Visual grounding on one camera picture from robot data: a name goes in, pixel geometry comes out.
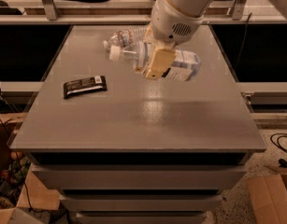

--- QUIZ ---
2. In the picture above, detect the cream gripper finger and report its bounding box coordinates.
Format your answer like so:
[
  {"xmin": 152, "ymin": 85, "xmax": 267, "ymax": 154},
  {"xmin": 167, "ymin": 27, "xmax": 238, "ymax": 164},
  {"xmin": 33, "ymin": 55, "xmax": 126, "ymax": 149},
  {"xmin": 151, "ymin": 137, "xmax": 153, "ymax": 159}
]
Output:
[
  {"xmin": 144, "ymin": 47, "xmax": 177, "ymax": 80},
  {"xmin": 132, "ymin": 25, "xmax": 163, "ymax": 73}
]

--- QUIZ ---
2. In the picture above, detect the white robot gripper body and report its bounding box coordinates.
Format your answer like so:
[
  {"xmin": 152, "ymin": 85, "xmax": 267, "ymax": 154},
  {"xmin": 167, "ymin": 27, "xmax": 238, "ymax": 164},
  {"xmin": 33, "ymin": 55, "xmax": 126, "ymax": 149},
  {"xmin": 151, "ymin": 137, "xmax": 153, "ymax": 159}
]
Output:
[{"xmin": 151, "ymin": 0, "xmax": 203, "ymax": 44}]

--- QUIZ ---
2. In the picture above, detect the blue labelled plastic bottle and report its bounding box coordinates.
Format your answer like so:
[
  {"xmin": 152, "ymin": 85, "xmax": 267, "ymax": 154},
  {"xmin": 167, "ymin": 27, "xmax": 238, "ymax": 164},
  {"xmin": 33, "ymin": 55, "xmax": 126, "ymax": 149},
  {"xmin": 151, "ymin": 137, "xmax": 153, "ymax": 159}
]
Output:
[{"xmin": 109, "ymin": 42, "xmax": 201, "ymax": 81}]

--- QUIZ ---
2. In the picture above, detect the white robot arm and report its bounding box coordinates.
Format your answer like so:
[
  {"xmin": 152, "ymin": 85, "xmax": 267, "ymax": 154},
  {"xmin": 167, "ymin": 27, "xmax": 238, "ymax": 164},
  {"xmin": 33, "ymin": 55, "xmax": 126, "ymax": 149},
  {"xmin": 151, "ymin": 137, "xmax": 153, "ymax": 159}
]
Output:
[{"xmin": 143, "ymin": 0, "xmax": 287, "ymax": 80}]

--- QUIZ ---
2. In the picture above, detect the clear crinkled water bottle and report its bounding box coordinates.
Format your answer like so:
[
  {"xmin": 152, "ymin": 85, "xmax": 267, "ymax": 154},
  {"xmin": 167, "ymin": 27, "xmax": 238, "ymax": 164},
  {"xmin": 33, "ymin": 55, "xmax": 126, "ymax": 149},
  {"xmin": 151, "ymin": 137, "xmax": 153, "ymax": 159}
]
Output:
[{"xmin": 103, "ymin": 25, "xmax": 148, "ymax": 51}]

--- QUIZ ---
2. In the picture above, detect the black snack bar wrapper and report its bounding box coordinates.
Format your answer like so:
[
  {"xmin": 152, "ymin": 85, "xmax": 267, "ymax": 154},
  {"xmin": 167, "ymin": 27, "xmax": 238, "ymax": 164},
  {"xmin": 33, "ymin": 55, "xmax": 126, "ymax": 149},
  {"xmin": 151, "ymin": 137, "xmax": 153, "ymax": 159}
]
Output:
[{"xmin": 63, "ymin": 76, "xmax": 108, "ymax": 99}]

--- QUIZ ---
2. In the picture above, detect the grey drawer cabinet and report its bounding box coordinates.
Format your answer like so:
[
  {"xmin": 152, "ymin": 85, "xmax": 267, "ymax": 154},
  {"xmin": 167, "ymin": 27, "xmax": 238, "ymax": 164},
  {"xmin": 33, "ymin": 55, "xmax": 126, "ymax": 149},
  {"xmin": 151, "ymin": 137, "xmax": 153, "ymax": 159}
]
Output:
[{"xmin": 11, "ymin": 26, "xmax": 265, "ymax": 224}]

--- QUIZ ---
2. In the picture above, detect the cardboard box right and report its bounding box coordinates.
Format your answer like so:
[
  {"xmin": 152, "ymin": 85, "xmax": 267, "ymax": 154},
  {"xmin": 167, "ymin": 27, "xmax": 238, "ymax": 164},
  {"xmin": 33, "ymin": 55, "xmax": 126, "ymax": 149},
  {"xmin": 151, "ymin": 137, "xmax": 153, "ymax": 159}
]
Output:
[{"xmin": 247, "ymin": 168, "xmax": 287, "ymax": 224}]

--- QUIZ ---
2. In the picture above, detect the cardboard box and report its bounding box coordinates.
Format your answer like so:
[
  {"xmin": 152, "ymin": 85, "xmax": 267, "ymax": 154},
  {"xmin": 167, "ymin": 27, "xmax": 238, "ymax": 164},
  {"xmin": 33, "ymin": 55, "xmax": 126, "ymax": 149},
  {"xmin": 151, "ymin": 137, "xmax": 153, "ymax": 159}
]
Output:
[
  {"xmin": 0, "ymin": 113, "xmax": 60, "ymax": 224},
  {"xmin": 247, "ymin": 168, "xmax": 287, "ymax": 224}
]

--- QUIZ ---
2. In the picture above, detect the cardboard box left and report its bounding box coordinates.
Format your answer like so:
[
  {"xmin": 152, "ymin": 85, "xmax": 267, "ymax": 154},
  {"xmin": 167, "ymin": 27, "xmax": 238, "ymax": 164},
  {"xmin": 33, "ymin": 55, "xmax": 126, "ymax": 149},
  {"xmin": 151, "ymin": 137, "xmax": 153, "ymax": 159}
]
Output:
[{"xmin": 0, "ymin": 113, "xmax": 60, "ymax": 224}]

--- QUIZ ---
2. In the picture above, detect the metal shelf frame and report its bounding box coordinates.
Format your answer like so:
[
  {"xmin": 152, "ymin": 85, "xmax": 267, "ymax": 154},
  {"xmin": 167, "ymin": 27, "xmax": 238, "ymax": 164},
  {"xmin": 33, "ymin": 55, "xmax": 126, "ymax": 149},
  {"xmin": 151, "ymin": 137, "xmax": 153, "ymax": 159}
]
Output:
[{"xmin": 3, "ymin": 0, "xmax": 287, "ymax": 23}]

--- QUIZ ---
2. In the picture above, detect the black cable on floor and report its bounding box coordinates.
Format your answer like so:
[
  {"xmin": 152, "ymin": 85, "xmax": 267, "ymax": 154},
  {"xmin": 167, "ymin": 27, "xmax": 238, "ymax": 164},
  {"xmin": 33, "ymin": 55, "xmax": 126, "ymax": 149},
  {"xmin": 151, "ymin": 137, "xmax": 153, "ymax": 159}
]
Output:
[{"xmin": 269, "ymin": 133, "xmax": 287, "ymax": 157}]

